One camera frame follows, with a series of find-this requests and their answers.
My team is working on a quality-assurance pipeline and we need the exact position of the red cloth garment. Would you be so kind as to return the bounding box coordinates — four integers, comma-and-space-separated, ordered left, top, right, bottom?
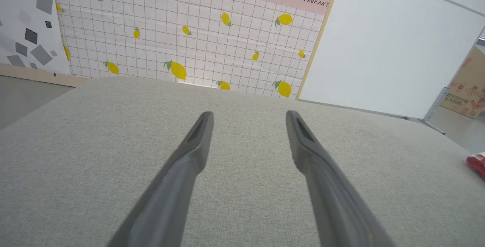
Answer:
466, 152, 485, 181

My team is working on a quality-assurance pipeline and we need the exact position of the grey geometric print panel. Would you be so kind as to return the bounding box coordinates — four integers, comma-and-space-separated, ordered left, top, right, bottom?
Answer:
0, 0, 89, 88

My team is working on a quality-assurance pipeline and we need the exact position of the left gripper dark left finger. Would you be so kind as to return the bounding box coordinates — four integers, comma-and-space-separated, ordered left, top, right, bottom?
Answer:
108, 111, 215, 247

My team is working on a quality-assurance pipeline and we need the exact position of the lemon print partition panel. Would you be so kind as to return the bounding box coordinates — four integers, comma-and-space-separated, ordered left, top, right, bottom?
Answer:
51, 0, 343, 100

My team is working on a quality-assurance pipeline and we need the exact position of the printed cardboard box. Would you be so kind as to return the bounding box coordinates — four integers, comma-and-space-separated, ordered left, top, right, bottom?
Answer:
441, 46, 485, 119

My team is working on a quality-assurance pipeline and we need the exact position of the white board partition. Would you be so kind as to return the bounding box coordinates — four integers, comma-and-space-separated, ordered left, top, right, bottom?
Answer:
296, 0, 485, 134

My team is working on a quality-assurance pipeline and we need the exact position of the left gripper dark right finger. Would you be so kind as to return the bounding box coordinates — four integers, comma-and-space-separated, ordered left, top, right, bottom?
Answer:
286, 109, 397, 247

